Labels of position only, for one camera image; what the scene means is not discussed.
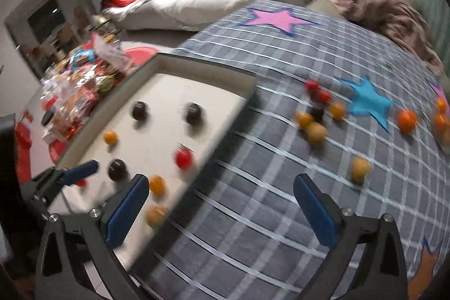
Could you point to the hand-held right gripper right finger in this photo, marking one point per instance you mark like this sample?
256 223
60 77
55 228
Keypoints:
314 212

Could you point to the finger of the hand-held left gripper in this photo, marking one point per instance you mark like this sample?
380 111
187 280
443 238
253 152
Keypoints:
82 170

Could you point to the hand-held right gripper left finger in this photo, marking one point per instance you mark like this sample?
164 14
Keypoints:
126 212

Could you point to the orange kumquat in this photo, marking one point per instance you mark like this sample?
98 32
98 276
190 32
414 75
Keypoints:
110 137
157 184
304 119
156 215
337 110

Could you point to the dark purple passion fruit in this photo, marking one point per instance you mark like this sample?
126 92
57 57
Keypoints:
192 113
117 169
317 112
139 110

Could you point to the red cherry tomato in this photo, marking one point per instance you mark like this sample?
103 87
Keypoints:
312 85
323 96
184 158

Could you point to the white box with dark rim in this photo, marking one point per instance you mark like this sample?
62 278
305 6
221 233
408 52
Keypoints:
211 89

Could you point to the grey grid star bedsheet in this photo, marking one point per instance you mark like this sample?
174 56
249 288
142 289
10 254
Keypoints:
281 159

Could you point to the pile of snack packets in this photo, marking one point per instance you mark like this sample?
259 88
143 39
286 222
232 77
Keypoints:
81 82

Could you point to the red round mat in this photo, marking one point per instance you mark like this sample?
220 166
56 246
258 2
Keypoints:
140 55

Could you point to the large mandarin orange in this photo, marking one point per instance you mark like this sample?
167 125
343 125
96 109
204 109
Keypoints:
407 120

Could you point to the small mandarin orange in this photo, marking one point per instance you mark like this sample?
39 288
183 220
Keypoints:
441 105
441 122

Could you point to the pink-brown blanket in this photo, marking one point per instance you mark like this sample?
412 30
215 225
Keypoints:
390 19

